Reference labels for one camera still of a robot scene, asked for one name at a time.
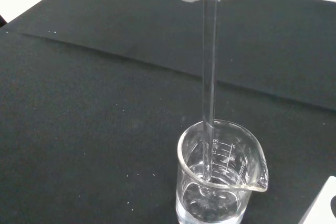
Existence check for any white test tube rack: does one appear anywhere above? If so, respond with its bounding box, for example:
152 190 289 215
299 176 336 224

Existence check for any black bench cloth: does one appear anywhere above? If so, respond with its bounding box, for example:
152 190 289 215
0 0 336 224

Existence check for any clear glass beaker with water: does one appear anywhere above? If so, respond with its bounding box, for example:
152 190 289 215
175 119 269 224

